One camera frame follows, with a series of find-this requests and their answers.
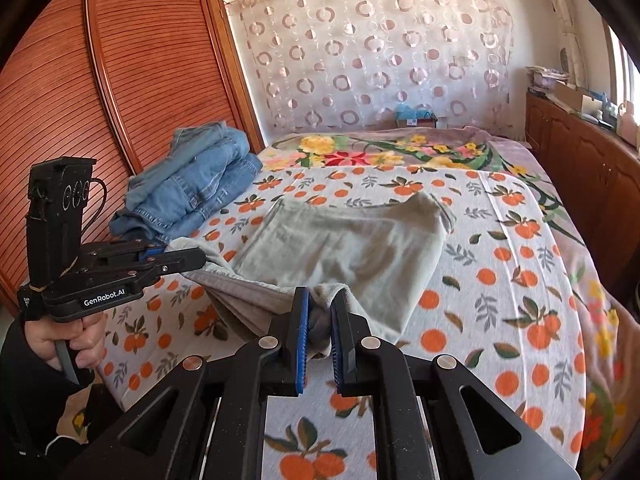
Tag person left hand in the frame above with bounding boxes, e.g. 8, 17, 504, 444
24, 312, 107, 370

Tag box with blue cloth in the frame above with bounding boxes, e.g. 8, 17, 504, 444
394, 103, 437, 128

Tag brown wooden sideboard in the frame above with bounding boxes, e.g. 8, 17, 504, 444
525, 92, 640, 304

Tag orange print bed sheet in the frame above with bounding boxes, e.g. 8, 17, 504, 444
100, 166, 586, 464

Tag cardboard box on sideboard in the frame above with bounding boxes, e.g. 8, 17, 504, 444
553, 81, 602, 116

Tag brown slatted wardrobe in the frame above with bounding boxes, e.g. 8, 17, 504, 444
1, 0, 265, 310

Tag folded blue denim jeans stack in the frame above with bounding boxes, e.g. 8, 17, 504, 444
110, 122, 262, 245

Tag bright window with frame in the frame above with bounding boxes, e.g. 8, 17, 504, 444
603, 21, 639, 118

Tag circle pattern sheer curtain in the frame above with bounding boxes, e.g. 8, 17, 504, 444
228, 0, 513, 138

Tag floral pink blanket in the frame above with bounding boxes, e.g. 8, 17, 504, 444
260, 127, 639, 479

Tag grey-green pants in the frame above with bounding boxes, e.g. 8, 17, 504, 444
168, 192, 456, 356

